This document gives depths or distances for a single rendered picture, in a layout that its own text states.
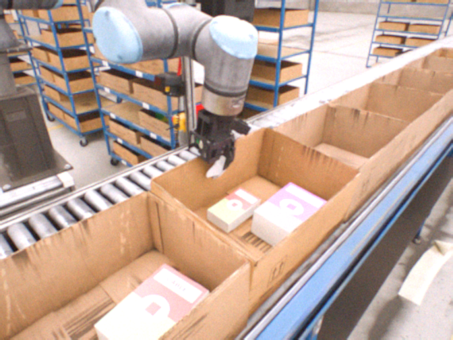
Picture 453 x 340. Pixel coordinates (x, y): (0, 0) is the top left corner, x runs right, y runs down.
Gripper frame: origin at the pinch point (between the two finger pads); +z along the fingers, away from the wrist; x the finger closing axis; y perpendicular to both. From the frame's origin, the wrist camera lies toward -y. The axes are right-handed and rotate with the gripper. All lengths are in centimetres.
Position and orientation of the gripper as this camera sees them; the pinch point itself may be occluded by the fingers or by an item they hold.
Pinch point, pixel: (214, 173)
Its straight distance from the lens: 82.4
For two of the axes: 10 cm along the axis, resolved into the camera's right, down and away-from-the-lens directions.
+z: -1.7, 7.5, 6.4
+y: -6.9, 3.7, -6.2
